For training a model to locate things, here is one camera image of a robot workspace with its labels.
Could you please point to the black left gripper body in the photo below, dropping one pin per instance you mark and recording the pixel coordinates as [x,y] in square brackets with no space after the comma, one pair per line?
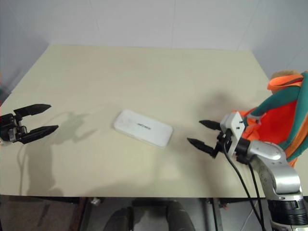
[10,127]

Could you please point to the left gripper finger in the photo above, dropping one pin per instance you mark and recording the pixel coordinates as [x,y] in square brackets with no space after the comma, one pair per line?
[39,132]
[33,109]

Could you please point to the white rectangular box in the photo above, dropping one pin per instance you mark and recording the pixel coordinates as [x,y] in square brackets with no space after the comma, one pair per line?
[143,128]

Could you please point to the dark rounded shape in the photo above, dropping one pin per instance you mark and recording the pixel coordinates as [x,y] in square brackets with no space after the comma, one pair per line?
[179,216]

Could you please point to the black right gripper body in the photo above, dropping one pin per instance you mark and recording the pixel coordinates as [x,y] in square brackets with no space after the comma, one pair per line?
[225,140]

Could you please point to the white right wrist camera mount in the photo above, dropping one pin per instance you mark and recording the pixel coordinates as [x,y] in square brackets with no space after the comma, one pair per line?
[235,127]

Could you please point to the orange and teal bag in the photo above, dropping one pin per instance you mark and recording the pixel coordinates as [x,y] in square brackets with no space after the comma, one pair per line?
[276,120]

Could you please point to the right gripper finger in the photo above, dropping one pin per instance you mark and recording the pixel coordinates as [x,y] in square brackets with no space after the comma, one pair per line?
[204,147]
[211,125]

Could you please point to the black table frame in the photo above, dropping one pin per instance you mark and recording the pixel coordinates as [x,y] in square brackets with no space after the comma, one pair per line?
[214,214]

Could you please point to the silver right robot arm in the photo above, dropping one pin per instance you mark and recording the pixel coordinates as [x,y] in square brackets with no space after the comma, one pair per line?
[276,156]

